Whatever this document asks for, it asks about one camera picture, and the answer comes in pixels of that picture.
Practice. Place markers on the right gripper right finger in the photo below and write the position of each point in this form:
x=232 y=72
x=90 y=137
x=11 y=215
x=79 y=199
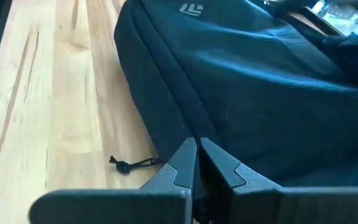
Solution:
x=291 y=208

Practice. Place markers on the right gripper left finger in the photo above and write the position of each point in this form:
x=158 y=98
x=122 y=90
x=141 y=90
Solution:
x=120 y=208

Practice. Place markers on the navy blue backpack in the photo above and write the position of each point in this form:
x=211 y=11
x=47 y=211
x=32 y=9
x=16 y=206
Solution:
x=244 y=93

